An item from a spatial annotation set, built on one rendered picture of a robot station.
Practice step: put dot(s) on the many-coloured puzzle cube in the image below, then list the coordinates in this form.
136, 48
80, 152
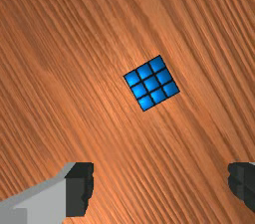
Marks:
151, 82

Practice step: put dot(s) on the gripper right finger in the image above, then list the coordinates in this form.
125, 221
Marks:
244, 183

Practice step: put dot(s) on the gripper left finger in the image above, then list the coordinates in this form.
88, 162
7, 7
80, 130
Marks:
53, 198

